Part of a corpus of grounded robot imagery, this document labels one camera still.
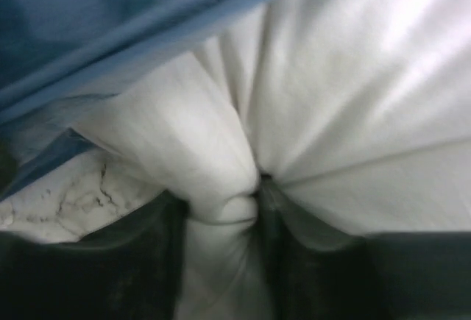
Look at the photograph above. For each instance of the white pillow with red logo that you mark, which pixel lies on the white pillow with red logo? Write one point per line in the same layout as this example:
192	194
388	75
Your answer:
359	111

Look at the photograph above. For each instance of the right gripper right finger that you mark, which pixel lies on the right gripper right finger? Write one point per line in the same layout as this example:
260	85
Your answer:
316	271

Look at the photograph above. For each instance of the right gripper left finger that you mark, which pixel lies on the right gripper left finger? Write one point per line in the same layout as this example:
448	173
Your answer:
130	269

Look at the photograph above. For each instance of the blue lettered pillowcase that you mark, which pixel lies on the blue lettered pillowcase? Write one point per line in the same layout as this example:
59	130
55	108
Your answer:
61	57

